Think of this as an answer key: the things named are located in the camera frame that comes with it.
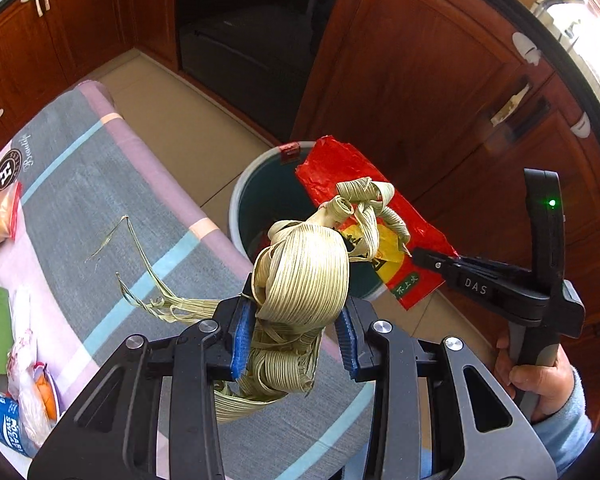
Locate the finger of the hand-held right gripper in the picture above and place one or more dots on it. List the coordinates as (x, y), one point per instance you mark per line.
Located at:
(430, 261)

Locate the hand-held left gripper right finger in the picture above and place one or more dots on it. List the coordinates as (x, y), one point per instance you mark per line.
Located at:
(349, 347)

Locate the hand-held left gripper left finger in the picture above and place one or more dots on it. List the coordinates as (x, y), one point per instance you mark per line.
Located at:
(242, 340)

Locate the dried leaf bundle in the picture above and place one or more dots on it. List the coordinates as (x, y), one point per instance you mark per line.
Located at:
(300, 265)

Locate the red plastic bag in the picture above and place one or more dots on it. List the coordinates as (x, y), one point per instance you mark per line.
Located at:
(340, 165)

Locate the white teal trash bin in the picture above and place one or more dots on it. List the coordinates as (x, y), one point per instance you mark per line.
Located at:
(260, 195)

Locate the orange snack wrapper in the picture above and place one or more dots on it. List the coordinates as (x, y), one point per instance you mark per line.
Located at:
(47, 390)

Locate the clear white plastic bag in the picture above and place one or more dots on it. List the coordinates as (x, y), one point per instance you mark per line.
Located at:
(30, 405)

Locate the blue label bottle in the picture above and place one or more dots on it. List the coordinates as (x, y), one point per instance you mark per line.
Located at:
(5, 425)

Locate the person's right forearm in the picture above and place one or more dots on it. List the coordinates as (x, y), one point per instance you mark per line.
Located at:
(570, 435)

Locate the person's right hand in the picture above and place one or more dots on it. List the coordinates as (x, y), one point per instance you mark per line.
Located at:
(550, 385)

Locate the tall wooden cabinet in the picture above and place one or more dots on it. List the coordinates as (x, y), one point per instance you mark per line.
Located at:
(430, 60)

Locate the striped grey pink tablecloth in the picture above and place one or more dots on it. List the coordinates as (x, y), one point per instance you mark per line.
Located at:
(105, 175)

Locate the bagged bread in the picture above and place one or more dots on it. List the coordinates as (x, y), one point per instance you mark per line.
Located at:
(0, 215)

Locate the black kitchen appliance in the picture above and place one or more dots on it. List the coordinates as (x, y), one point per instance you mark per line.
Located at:
(240, 60)

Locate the wooden cabinet row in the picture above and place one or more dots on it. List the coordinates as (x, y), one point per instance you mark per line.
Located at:
(90, 20)

